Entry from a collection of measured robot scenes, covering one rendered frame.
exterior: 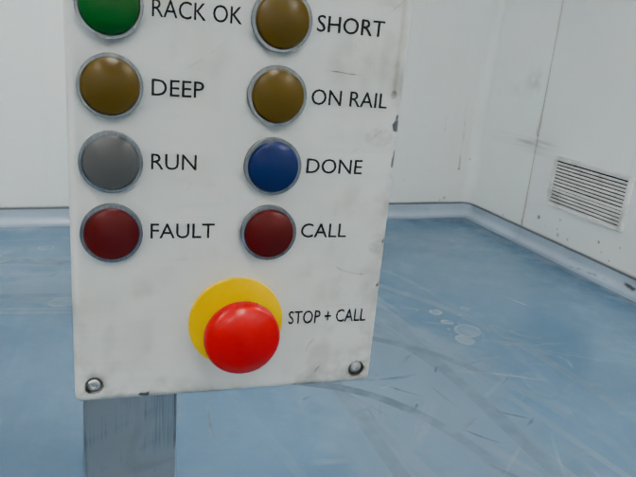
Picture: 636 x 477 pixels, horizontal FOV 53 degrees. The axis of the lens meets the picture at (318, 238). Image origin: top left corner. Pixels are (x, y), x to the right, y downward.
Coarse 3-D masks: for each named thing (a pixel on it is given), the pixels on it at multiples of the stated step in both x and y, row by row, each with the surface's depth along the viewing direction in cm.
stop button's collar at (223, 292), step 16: (208, 288) 35; (224, 288) 35; (240, 288) 35; (256, 288) 35; (208, 304) 35; (224, 304) 35; (272, 304) 36; (192, 320) 35; (208, 320) 35; (304, 320) 37; (352, 320) 38; (192, 336) 35
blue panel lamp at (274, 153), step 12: (264, 144) 33; (276, 144) 33; (252, 156) 33; (264, 156) 33; (276, 156) 33; (288, 156) 33; (252, 168) 33; (264, 168) 33; (276, 168) 33; (288, 168) 33; (252, 180) 33; (264, 180) 33; (276, 180) 33; (288, 180) 33
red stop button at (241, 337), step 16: (240, 304) 33; (256, 304) 34; (224, 320) 33; (240, 320) 33; (256, 320) 33; (272, 320) 34; (208, 336) 33; (224, 336) 33; (240, 336) 33; (256, 336) 33; (272, 336) 34; (208, 352) 33; (224, 352) 33; (240, 352) 33; (256, 352) 33; (272, 352) 34; (224, 368) 34; (240, 368) 34; (256, 368) 34
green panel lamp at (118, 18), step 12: (84, 0) 28; (96, 0) 28; (108, 0) 28; (120, 0) 29; (132, 0) 29; (84, 12) 28; (96, 12) 28; (108, 12) 29; (120, 12) 29; (132, 12) 29; (96, 24) 29; (108, 24) 29; (120, 24) 29; (132, 24) 29
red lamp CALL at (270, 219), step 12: (264, 216) 34; (276, 216) 34; (252, 228) 34; (264, 228) 34; (276, 228) 34; (288, 228) 34; (252, 240) 34; (264, 240) 34; (276, 240) 34; (288, 240) 34; (264, 252) 34; (276, 252) 34
